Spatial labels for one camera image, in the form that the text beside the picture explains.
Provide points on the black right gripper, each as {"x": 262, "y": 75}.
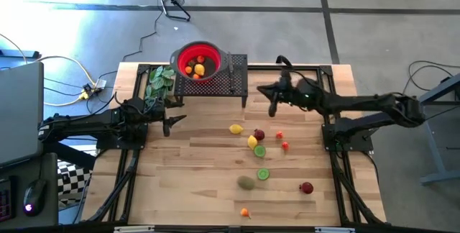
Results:
{"x": 294, "y": 94}

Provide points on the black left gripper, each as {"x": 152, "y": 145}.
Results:
{"x": 156, "y": 117}

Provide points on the yellow lemon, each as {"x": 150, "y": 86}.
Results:
{"x": 252, "y": 142}
{"x": 236, "y": 129}
{"x": 199, "y": 69}

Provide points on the red strawberry green leaves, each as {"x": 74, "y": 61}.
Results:
{"x": 192, "y": 62}

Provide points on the small red orange fruit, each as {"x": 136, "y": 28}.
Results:
{"x": 200, "y": 59}

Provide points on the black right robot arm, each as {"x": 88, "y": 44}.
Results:
{"x": 359, "y": 101}

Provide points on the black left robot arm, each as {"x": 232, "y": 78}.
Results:
{"x": 82, "y": 125}

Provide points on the dark red round fruit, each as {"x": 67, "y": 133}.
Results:
{"x": 259, "y": 134}
{"x": 306, "y": 187}

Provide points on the green potted plant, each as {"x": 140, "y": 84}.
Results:
{"x": 158, "y": 82}

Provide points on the black perforated metal shelf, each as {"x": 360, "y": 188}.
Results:
{"x": 215, "y": 85}

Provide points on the green lime upper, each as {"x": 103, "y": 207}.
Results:
{"x": 259, "y": 151}

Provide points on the green lime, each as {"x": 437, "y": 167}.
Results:
{"x": 263, "y": 174}
{"x": 259, "y": 151}

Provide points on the red collapsible colander bowl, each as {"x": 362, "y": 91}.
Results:
{"x": 187, "y": 51}

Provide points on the green lime lower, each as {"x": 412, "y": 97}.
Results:
{"x": 263, "y": 174}

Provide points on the whole brown kiwi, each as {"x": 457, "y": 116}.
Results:
{"x": 246, "y": 182}

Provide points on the black white checkered mat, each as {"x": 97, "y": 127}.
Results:
{"x": 72, "y": 182}

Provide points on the white strip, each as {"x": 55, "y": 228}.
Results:
{"x": 133, "y": 229}
{"x": 334, "y": 230}

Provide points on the orange yellow pear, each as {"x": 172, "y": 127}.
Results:
{"x": 245, "y": 212}

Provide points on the dark desk surface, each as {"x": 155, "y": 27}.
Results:
{"x": 50, "y": 190}

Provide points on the grey laptop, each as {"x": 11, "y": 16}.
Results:
{"x": 19, "y": 114}

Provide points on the black computer mouse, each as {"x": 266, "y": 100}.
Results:
{"x": 36, "y": 193}

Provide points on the black desk foot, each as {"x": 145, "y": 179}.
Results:
{"x": 18, "y": 54}

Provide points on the black backlit keyboard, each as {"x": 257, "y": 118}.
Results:
{"x": 6, "y": 200}

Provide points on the black aluminium table frame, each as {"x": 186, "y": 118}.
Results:
{"x": 325, "y": 70}

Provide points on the grey desk frame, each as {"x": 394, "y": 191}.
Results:
{"x": 440, "y": 173}

